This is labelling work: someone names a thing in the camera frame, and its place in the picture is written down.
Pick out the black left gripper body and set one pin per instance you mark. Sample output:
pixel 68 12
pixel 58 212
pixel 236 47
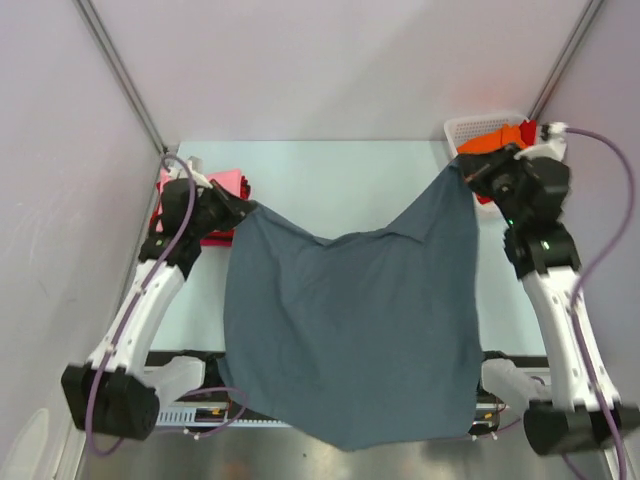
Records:
pixel 210 216

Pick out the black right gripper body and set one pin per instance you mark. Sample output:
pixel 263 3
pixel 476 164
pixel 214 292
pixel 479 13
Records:
pixel 492 172

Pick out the grey blue t shirt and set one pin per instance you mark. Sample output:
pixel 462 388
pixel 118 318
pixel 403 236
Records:
pixel 367 339

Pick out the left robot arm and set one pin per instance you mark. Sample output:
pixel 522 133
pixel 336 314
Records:
pixel 110 394

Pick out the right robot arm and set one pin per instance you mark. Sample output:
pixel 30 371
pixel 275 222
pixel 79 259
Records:
pixel 581 410

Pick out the red folded t shirt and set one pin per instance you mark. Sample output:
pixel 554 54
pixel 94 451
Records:
pixel 245 187

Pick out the magenta folded t shirt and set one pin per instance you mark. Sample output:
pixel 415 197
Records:
pixel 216 242

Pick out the pink folded t shirt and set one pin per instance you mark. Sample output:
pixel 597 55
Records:
pixel 211 203

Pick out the orange t shirt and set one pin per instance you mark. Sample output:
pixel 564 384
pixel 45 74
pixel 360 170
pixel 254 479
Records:
pixel 507 134

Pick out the white plastic basket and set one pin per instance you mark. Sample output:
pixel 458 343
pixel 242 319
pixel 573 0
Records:
pixel 483 133

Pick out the red t shirt in basket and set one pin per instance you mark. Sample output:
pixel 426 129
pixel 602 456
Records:
pixel 528 132

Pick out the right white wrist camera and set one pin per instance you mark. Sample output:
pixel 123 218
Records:
pixel 550 143

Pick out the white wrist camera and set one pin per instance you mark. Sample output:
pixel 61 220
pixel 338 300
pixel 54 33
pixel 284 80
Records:
pixel 190 168
pixel 550 143

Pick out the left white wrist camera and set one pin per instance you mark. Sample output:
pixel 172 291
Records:
pixel 190 168

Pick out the right aluminium frame post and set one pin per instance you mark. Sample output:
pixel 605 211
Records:
pixel 577 36

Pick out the aluminium frame post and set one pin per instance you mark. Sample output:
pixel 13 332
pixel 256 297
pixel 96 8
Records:
pixel 91 17
pixel 577 36

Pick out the white slotted cable duct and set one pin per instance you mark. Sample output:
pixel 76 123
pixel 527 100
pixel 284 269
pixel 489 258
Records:
pixel 194 416

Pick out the left aluminium frame post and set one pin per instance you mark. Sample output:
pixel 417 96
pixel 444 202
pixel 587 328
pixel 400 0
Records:
pixel 91 17

